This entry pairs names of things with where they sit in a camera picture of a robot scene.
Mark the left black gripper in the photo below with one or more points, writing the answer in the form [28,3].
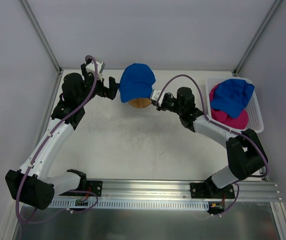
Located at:
[108,88]

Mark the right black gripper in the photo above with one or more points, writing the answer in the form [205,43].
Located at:
[162,102]

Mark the blue cap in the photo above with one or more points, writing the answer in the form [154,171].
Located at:
[232,96]
[136,82]

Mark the wooden hat stand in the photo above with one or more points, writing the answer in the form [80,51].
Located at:
[140,103]

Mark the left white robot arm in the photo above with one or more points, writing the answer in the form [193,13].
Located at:
[30,184]

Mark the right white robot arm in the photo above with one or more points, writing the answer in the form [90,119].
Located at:
[245,153]

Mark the pink cap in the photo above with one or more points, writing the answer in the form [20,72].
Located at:
[238,123]

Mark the white plastic basket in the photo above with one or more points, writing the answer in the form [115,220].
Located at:
[253,109]

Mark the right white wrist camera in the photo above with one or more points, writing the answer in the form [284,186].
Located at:
[156,97]

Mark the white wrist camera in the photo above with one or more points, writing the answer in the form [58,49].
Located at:
[91,67]
[156,97]

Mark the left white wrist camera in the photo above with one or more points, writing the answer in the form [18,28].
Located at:
[91,67]

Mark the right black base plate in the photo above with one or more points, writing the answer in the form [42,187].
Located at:
[207,190]

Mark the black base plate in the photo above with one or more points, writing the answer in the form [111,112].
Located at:
[207,190]
[93,186]

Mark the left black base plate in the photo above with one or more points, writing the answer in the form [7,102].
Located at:
[93,186]

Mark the white slotted cable duct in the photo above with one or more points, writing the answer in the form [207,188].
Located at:
[189,205]

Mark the left aluminium frame post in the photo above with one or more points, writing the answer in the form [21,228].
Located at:
[40,34]

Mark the aluminium frame post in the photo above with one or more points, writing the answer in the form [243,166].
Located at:
[40,34]
[257,36]

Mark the aluminium mounting rail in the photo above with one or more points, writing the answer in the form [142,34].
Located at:
[171,190]

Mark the right aluminium frame post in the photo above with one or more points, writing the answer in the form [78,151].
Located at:
[257,36]

